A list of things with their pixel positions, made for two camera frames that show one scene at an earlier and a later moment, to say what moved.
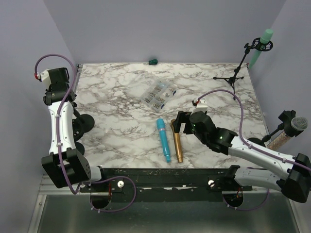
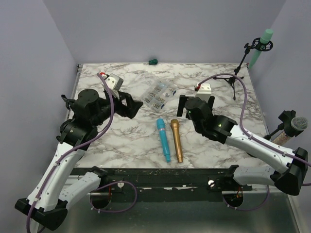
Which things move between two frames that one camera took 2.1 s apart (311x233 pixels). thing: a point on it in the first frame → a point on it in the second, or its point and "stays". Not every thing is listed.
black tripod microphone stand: x=258 y=43 stays
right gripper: x=182 y=117 → x=181 y=105
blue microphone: x=161 y=124 stays
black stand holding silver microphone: x=287 y=117 stays
